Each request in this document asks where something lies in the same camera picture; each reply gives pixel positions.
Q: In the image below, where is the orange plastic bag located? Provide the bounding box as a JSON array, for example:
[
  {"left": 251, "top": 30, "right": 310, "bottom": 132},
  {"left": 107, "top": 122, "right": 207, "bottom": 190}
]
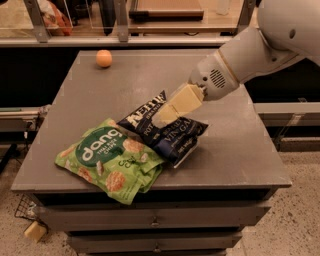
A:
[{"left": 37, "top": 0, "right": 72, "bottom": 36}]

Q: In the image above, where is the grey drawer cabinet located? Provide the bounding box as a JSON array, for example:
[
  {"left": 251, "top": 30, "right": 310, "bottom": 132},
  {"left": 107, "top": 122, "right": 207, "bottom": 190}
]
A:
[{"left": 12, "top": 49, "right": 291, "bottom": 256}]

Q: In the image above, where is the blue chip bag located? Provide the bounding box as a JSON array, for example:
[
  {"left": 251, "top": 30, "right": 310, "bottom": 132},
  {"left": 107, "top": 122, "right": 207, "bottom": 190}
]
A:
[{"left": 118, "top": 91, "right": 208, "bottom": 167}]

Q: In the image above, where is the yellow sponge block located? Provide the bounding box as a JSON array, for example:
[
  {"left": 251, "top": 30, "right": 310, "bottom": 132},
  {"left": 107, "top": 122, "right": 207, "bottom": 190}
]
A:
[{"left": 24, "top": 221, "right": 47, "bottom": 243}]

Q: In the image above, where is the lower drawer knob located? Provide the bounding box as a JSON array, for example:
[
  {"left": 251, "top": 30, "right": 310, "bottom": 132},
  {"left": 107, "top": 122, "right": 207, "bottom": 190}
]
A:
[{"left": 153, "top": 244, "right": 162, "bottom": 253}]

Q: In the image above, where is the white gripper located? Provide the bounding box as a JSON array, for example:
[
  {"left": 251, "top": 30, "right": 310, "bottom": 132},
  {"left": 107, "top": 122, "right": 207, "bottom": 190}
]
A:
[{"left": 156, "top": 50, "right": 239, "bottom": 126}]

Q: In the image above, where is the green rice chip bag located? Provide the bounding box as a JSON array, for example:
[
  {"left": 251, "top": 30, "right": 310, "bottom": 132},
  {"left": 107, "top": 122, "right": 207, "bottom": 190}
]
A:
[{"left": 55, "top": 118, "right": 164, "bottom": 205}]

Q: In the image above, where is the upper drawer knob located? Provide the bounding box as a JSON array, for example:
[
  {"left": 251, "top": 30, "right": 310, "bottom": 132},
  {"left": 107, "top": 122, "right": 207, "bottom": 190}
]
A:
[{"left": 150, "top": 216, "right": 160, "bottom": 228}]

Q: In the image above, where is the black wire basket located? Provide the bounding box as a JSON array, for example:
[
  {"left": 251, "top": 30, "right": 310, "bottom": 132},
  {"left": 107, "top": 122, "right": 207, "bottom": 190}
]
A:
[{"left": 14, "top": 195, "right": 37, "bottom": 221}]

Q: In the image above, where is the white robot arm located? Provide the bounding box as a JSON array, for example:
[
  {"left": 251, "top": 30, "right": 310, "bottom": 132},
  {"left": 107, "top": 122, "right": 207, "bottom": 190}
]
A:
[{"left": 152, "top": 0, "right": 320, "bottom": 128}]

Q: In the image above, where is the drawer knob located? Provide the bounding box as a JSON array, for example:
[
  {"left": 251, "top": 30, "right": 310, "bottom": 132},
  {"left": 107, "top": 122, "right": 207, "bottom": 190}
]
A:
[
  {"left": 153, "top": 244, "right": 162, "bottom": 253},
  {"left": 150, "top": 216, "right": 160, "bottom": 228}
]

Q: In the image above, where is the grey metal shelf frame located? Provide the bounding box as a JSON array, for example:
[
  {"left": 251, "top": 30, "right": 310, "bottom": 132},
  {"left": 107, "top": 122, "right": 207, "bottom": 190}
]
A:
[{"left": 0, "top": 0, "right": 256, "bottom": 48}]

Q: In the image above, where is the wooden board on shelf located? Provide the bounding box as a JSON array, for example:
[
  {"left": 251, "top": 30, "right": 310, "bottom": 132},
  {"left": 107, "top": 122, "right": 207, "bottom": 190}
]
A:
[{"left": 129, "top": 0, "right": 204, "bottom": 20}]

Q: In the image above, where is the orange ball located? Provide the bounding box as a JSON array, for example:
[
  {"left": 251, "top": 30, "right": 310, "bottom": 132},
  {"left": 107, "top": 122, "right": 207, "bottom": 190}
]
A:
[{"left": 96, "top": 50, "right": 112, "bottom": 68}]

